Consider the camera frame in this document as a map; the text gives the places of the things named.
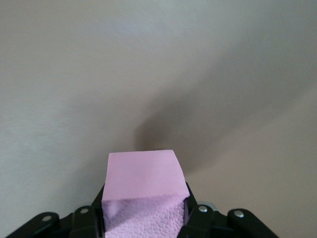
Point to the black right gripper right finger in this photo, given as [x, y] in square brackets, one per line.
[205, 223]

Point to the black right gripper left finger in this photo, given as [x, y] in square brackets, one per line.
[81, 223]

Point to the pink foam block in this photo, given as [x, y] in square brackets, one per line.
[143, 173]

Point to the large table cover sheet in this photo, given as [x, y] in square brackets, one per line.
[158, 74]

